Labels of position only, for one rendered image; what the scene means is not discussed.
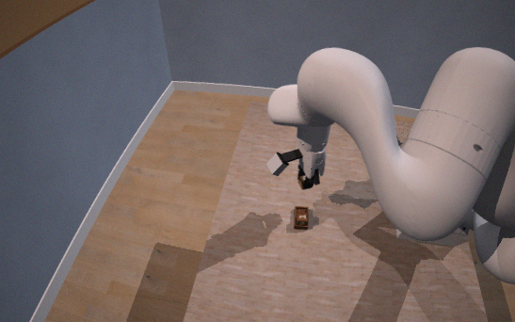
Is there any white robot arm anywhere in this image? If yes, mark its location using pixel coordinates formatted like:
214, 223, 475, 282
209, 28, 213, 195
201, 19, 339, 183
267, 47, 515, 284

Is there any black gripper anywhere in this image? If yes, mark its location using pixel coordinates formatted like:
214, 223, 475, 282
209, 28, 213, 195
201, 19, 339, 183
297, 143, 326, 189

